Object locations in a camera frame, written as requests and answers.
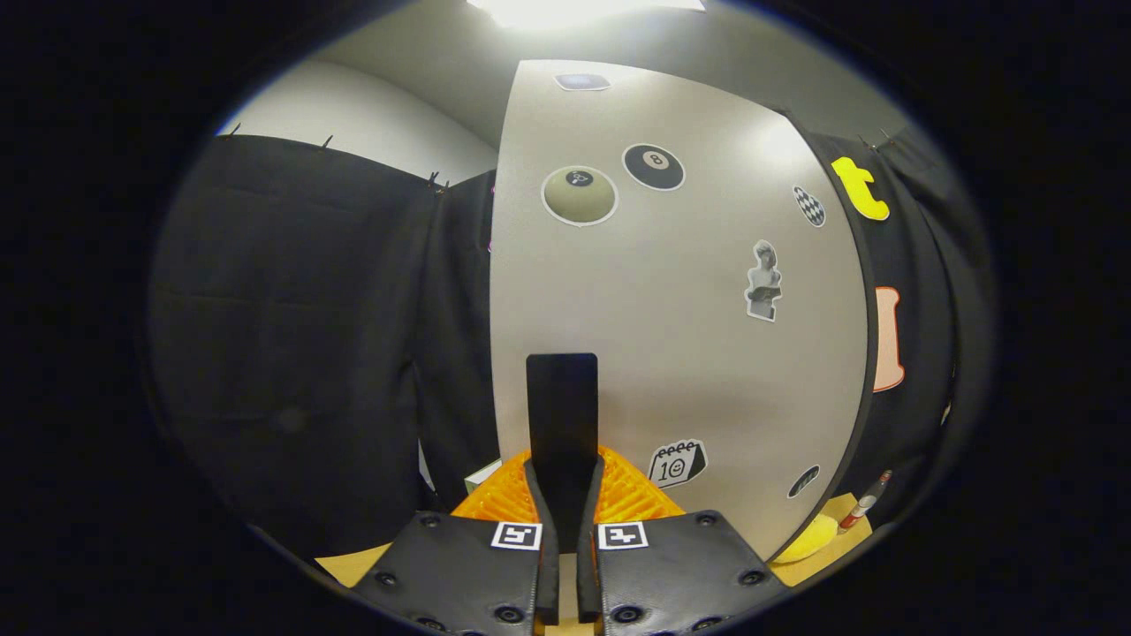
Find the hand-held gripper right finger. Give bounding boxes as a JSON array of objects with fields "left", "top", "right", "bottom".
[{"left": 576, "top": 446, "right": 789, "bottom": 636}]

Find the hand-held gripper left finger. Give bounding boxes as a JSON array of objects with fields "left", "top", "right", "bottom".
[{"left": 352, "top": 449, "right": 561, "bottom": 636}]

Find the beige shoe cabinet door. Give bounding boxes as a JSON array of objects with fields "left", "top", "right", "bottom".
[{"left": 489, "top": 59, "right": 871, "bottom": 562}]

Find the grey shoe cabinet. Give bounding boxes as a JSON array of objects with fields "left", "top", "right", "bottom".
[{"left": 773, "top": 106, "right": 882, "bottom": 566}]

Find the white spine book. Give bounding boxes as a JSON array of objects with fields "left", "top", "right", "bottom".
[{"left": 463, "top": 457, "right": 505, "bottom": 493}]

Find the round yellow sponge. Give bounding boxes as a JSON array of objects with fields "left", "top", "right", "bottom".
[{"left": 770, "top": 515, "right": 840, "bottom": 564}]

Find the small red white tube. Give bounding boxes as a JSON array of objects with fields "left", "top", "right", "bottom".
[{"left": 838, "top": 470, "right": 893, "bottom": 533}]

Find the black backdrop cloth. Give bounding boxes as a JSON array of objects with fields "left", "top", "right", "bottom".
[{"left": 146, "top": 124, "right": 998, "bottom": 562}]

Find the large ceiling light panel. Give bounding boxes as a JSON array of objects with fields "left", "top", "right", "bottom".
[{"left": 467, "top": 0, "right": 708, "bottom": 32}]

